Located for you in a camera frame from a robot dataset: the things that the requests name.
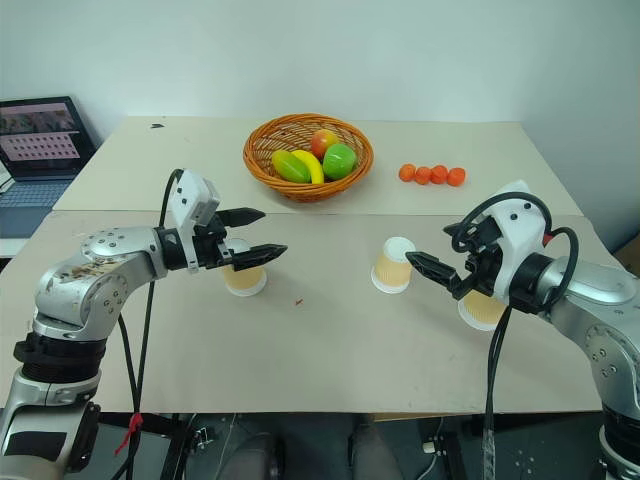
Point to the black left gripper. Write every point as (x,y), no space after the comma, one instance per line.
(210,250)

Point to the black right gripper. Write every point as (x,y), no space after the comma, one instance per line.
(485,255)

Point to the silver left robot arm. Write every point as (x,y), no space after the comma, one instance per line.
(95,280)

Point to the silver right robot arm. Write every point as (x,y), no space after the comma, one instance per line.
(595,310)

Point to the beige ribbed paper cup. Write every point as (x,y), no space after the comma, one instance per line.
(246,282)
(391,272)
(480,312)

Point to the orange wicker basket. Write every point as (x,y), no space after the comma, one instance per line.
(305,192)

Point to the orange toy carrot piece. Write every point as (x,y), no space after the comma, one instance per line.
(423,175)
(407,172)
(456,177)
(439,174)

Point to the green yellow toy mango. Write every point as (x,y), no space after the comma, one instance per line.
(287,165)

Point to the yellow toy banana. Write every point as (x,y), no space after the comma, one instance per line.
(312,167)

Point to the green toy fruit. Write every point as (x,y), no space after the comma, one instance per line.
(339,161)

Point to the red yellow toy apple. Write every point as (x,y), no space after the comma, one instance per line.
(322,141)

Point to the brown cardboard box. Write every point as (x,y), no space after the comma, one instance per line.
(629,257)

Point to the black metal table leg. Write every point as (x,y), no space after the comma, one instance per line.
(452,447)
(176,447)

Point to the grey open laptop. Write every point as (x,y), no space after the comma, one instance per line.
(40,145)

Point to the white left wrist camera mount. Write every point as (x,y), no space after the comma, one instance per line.
(192,197)

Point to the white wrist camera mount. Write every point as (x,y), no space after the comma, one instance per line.
(192,197)
(517,235)

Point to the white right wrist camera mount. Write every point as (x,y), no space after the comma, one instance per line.
(517,235)

